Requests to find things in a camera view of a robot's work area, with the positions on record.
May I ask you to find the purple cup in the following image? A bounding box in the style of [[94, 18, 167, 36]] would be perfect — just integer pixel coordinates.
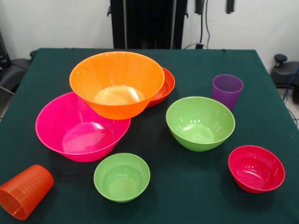
[[212, 74, 244, 112]]

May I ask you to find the red-orange bowl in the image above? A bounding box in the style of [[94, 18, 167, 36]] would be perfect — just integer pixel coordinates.
[[146, 67, 176, 108]]

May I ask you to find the large orange bowl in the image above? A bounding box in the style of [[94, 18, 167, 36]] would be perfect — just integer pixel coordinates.
[[69, 51, 165, 120]]

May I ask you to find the large green bowl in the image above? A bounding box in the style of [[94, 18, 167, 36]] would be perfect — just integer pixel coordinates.
[[165, 96, 236, 153]]

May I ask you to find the large pink bowl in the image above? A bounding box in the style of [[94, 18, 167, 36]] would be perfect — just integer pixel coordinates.
[[35, 91, 131, 163]]

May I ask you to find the small green bowl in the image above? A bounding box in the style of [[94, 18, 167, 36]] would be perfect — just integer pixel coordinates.
[[93, 153, 151, 203]]

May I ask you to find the red-orange cup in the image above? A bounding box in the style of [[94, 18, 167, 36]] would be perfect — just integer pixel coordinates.
[[0, 164, 55, 221]]

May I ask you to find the small pink bowl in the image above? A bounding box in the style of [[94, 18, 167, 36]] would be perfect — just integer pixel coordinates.
[[228, 145, 286, 194]]

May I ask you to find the dark green table cloth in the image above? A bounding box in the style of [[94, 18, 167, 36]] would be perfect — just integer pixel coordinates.
[[0, 48, 299, 224]]

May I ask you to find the black wall cable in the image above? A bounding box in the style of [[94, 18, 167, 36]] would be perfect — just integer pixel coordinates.
[[199, 0, 211, 48]]

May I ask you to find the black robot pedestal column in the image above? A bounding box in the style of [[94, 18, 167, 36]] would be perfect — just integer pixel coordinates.
[[107, 0, 189, 49]]

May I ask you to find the black pedestal leg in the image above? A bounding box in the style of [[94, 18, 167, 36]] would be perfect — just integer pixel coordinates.
[[270, 54, 299, 105], [0, 58, 31, 94]]

